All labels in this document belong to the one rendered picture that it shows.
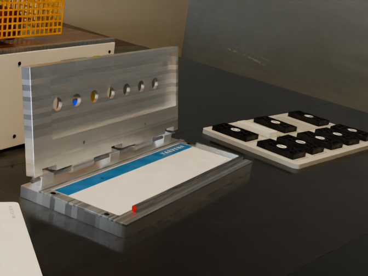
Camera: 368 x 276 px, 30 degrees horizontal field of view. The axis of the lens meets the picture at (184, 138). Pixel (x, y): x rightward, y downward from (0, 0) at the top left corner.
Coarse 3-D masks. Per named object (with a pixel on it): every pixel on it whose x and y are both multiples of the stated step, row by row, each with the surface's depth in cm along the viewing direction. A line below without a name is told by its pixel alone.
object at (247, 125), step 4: (244, 120) 167; (240, 124) 165; (244, 124) 164; (248, 124) 164; (252, 124) 166; (256, 124) 165; (244, 128) 164; (248, 128) 164; (252, 128) 163; (256, 128) 162; (260, 128) 163; (264, 128) 163; (268, 128) 164; (256, 132) 162; (260, 132) 162; (264, 132) 161; (268, 132) 160; (272, 132) 161; (276, 132) 162; (268, 136) 160; (272, 136) 161
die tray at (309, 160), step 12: (252, 120) 173; (288, 120) 178; (300, 120) 180; (204, 132) 159; (216, 132) 158; (240, 144) 153; (252, 144) 153; (360, 144) 166; (264, 156) 149; (276, 156) 147; (312, 156) 151; (324, 156) 152; (336, 156) 155; (300, 168) 145
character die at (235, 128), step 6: (216, 126) 159; (222, 126) 160; (228, 126) 161; (234, 126) 161; (222, 132) 158; (228, 132) 157; (234, 132) 157; (240, 132) 158; (246, 132) 158; (252, 132) 158; (240, 138) 155; (246, 138) 154; (252, 138) 156
